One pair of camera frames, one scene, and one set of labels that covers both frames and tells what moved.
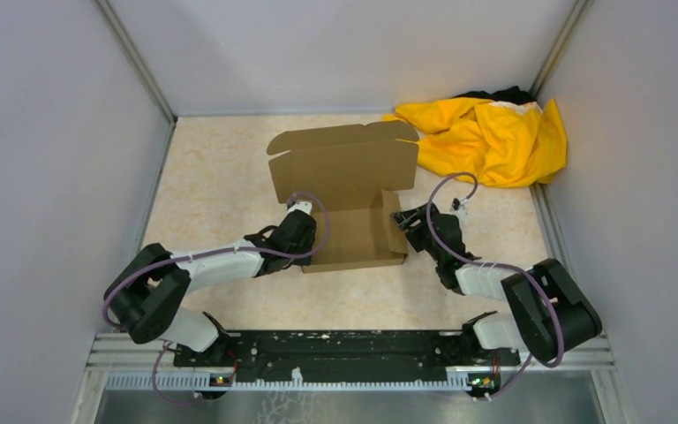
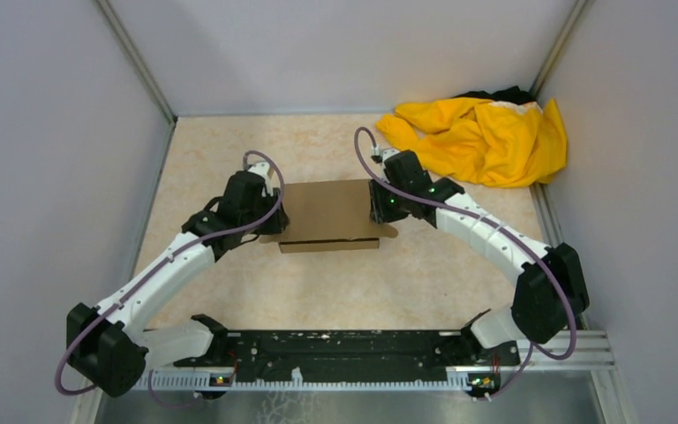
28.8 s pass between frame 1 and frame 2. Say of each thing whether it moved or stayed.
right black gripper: moved
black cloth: stayed
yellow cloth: stayed
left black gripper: moved
